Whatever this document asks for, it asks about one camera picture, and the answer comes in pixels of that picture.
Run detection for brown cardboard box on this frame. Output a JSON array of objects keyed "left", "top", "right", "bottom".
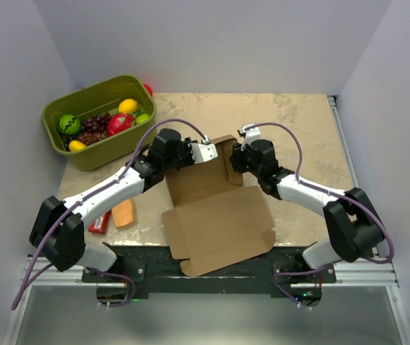
[{"left": 162, "top": 135, "right": 276, "bottom": 259}]

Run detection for orange sponge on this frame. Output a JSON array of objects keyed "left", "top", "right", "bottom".
[{"left": 111, "top": 199, "right": 135, "bottom": 228}]

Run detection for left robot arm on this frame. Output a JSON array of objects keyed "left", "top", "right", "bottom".
[{"left": 29, "top": 129, "right": 216, "bottom": 282}]

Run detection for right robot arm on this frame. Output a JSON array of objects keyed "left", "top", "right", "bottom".
[{"left": 230, "top": 139, "right": 385, "bottom": 282}]

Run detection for green toy lime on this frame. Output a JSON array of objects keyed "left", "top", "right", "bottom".
[{"left": 136, "top": 114, "right": 151, "bottom": 125}]

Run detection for green plastic bin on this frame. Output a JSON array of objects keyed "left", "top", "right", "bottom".
[{"left": 42, "top": 75, "right": 157, "bottom": 172}]

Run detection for red dragon fruit toy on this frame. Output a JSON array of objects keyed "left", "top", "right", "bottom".
[{"left": 107, "top": 113, "right": 136, "bottom": 136}]

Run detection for yellow toy lemon back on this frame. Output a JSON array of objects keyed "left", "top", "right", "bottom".
[{"left": 118, "top": 98, "right": 139, "bottom": 114}]

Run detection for yellow toy lemon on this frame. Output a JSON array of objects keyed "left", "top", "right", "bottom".
[
  {"left": 118, "top": 98, "right": 139, "bottom": 114},
  {"left": 68, "top": 140, "right": 87, "bottom": 152}
]

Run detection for red ball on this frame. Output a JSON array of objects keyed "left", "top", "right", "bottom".
[{"left": 144, "top": 83, "right": 153, "bottom": 96}]

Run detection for purple toy grapes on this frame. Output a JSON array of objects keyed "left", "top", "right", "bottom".
[{"left": 77, "top": 112, "right": 111, "bottom": 146}]

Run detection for yellow toy lemon front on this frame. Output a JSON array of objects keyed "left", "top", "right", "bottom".
[{"left": 68, "top": 140, "right": 87, "bottom": 152}]

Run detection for green toy ball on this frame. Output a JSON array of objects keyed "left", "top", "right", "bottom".
[{"left": 58, "top": 114, "right": 81, "bottom": 135}]

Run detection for red snack bar package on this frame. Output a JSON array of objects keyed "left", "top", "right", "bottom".
[{"left": 88, "top": 211, "right": 111, "bottom": 235}]

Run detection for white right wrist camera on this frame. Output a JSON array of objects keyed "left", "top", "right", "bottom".
[{"left": 237, "top": 123, "right": 261, "bottom": 151}]

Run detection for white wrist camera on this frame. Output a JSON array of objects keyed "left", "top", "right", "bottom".
[
  {"left": 191, "top": 143, "right": 218, "bottom": 165},
  {"left": 237, "top": 123, "right": 261, "bottom": 151}
]

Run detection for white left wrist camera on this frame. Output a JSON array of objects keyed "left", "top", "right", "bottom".
[{"left": 191, "top": 143, "right": 218, "bottom": 165}]

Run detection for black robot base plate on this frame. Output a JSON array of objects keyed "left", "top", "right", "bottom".
[{"left": 82, "top": 246, "right": 337, "bottom": 307}]

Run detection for aluminium frame rail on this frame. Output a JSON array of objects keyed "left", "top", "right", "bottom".
[{"left": 327, "top": 95, "right": 410, "bottom": 344}]

